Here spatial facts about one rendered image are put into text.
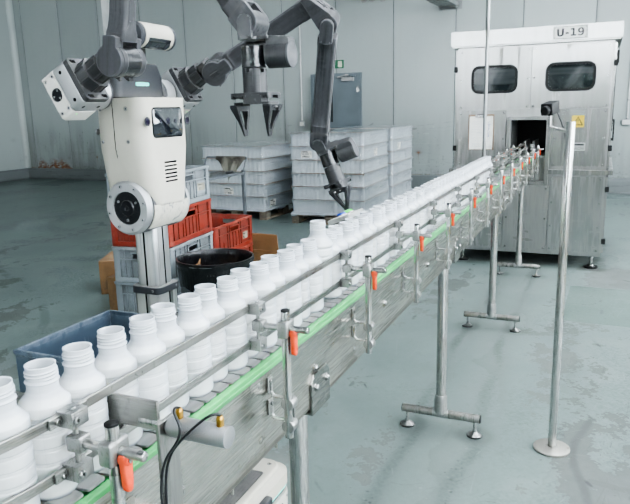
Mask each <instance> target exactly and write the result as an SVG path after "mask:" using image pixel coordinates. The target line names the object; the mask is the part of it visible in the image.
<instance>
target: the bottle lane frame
mask: <svg viewBox="0 0 630 504"><path fill-rule="evenodd" d="M478 205H479V206H480V212H486V192H485V193H484V194H483V195H482V198H477V200H476V208H474V201H473V225H472V227H473V228H474V231H473V232H472V237H473V238H475V237H476V235H477V234H478V233H479V232H480V231H481V230H482V229H483V228H484V227H485V224H484V222H479V221H478V214H479V215H480V216H479V220H482V221H485V217H486V216H485V213H479V212H478ZM460 220H461V221H462V227H469V205H468V206H467V207H465V208H464V209H463V210H461V215H455V220H454V226H451V237H450V248H451V249H452V253H451V254H450V260H451V261H452V260H453V259H454V245H455V241H456V240H457V239H458V238H459V239H460V244H461V247H460V252H461V251H462V250H463V249H464V248H465V247H466V246H467V245H468V242H467V239H462V238H461V237H459V235H460V230H461V231H462V237H468V231H467V229H462V228H461V227H460ZM431 234H432V238H425V239H424V250H423V252H422V251H420V242H419V277H420V278H421V280H422V281H421V283H420V285H419V291H420V292H421V293H422V292H423V291H424V290H425V289H426V288H427V287H428V286H429V284H430V283H431V282H432V281H433V280H434V279H435V278H436V277H437V276H438V275H439V274H440V273H441V272H442V271H443V270H444V269H445V265H444V262H439V261H438V260H437V259H435V257H436V251H438V259H439V260H446V254H445V253H444V250H438V249H437V248H436V239H438V247H439V248H446V222H445V223H444V224H443V225H442V226H440V227H439V228H438V229H436V230H435V231H434V232H432V233H431ZM403 266H405V276H406V277H412V278H414V247H412V248H411V249H409V251H407V252H406V253H405V254H403V255H402V256H401V257H399V258H398V259H396V260H395V261H394V262H392V263H391V264H390V265H389V266H387V267H386V269H387V273H386V274H385V273H378V276H377V290H373V289H372V321H373V322H374V323H375V328H374V329H373V339H374V340H375V341H376V340H377V339H378V338H379V337H380V336H381V335H382V333H383V332H384V331H385V330H386V329H387V328H388V327H389V326H390V325H391V324H392V323H393V322H394V321H395V320H396V319H397V318H398V317H399V316H400V315H401V314H402V313H403V312H404V311H405V310H406V308H407V307H408V306H409V305H410V304H411V303H412V302H413V301H414V299H413V298H412V294H410V293H405V292H404V291H403V290H402V281H403V280H405V290H406V291H414V285H413V284H412V280H407V279H405V278H404V277H402V267H403ZM353 307H355V310H356V313H355V319H356V320H357V321H364V322H365V284H363V285H362V286H361V287H360V288H358V289H357V290H356V291H354V292H353V293H352V294H350V295H348V297H346V298H345V299H344V300H342V301H341V302H340V303H339V304H336V306H335V307H333V308H330V310H329V311H328V312H327V313H324V315H323V316H321V317H320V318H317V320H316V321H315V322H313V323H310V325H309V326H308V327H309V328H310V333H309V334H301V333H299V335H298V354H297V355H296V356H294V355H292V354H291V366H292V394H294V395H295V396H296V397H297V399H298V404H297V405H296V406H295V417H296V418H297V420H298V421H299V420H300V419H301V418H302V417H303V416H304V415H305V414H306V413H307V412H308V411H309V410H310V382H311V378H312V375H313V374H314V373H315V372H316V371H318V369H319V368H320V367H321V366H322V365H323V364H324V363H327V365H328V366H329V372H330V388H331V387H332V386H333V385H334V384H335V382H336V381H337V380H338V379H339V378H340V377H341V376H342V375H343V374H344V373H345V372H346V371H347V370H348V369H349V368H350V367H351V366H352V365H353V364H354V363H355V362H356V361H357V360H358V359H359V357H360V356H361V355H362V354H363V353H364V352H365V351H366V349H365V348H364V346H363V343H364V341H356V340H355V339H354V337H352V328H351V326H352V325H353V324H355V327H356V330H355V334H356V337H357V338H364V339H365V331H364V329H363V324H356V323H355V322H354V321H353V320H351V309H352V308H353ZM270 375H272V379H273V392H274V393H275V394H279V395H284V392H283V365H282V347H279V349H278V350H276V351H275V352H274V353H270V356H269V357H267V358H266V359H265V360H262V361H261V360H260V363H259V364H258V365H257V366H255V367H254V368H250V371H249V372H247V373H246V374H245V375H243V376H240V378H239V379H238V380H237V381H235V382H234V383H233V384H228V386H229V387H228V388H226V389H225V390H224V391H222V392H221V393H216V395H217V396H216V397H214V398H213V399H212V400H210V401H209V402H208V403H204V406H202V407H201V408H200V409H198V410H197V411H196V412H195V413H190V416H189V418H194V419H199V420H201V419H203V418H204V417H206V416H207V415H209V414H212V413H219V414H222V415H223V417H224V424H225V425H230V426H233V427H234V430H235V437H234V441H233V444H232V445H231V447H230V448H228V449H224V448H220V447H215V446H210V445H206V444H201V443H196V442H191V441H187V440H183V441H182V442H181V443H180V445H179V446H180V459H181V473H182V486H183V499H184V504H219V503H220V502H221V501H222V500H223V499H224V498H225V497H226V496H227V495H228V494H229V493H230V492H231V491H232V490H233V489H234V488H235V487H236V486H237V485H238V484H239V483H240V482H241V481H242V479H243V478H244V477H245V476H246V475H247V474H248V473H249V472H250V471H251V470H252V469H253V468H254V467H255V466H256V465H257V464H258V463H259V462H260V461H261V460H262V459H263V458H264V457H265V455H266V454H267V453H268V452H269V451H270V450H271V449H272V448H273V447H274V446H275V445H276V444H277V443H278V442H279V441H280V440H281V439H282V438H283V437H284V436H285V432H284V431H283V429H282V423H283V422H284V421H280V420H275V419H273V418H272V416H271V415H268V405H267V400H268V399H269V398H271V397H272V396H271V394H270V393H267V382H266V378H267V377H268V376H270ZM140 448H142V447H140ZM142 449H143V451H146V452H148V459H147V461H146V462H139V461H135V460H133V477H134V487H133V490H132V491H131V492H127V491H125V494H126V500H127V499H128V498H129V497H130V496H134V497H135V499H136V504H152V503H157V504H161V501H160V476H159V464H158V452H157V441H156V442H155V443H154V444H152V445H151V446H150V447H148V448H142ZM102 476H104V475H102ZM104 477H105V481H103V482H102V483H101V484H99V485H98V486H97V487H95V488H94V489H93V490H91V491H90V492H85V491H80V492H82V493H83V497H82V498H81V499H80V500H84V501H87V502H88V504H112V499H111V489H110V479H109V476H104ZM80 500H78V501H80ZM78 501H77V502H78ZM77 502H76V503H77Z"/></svg>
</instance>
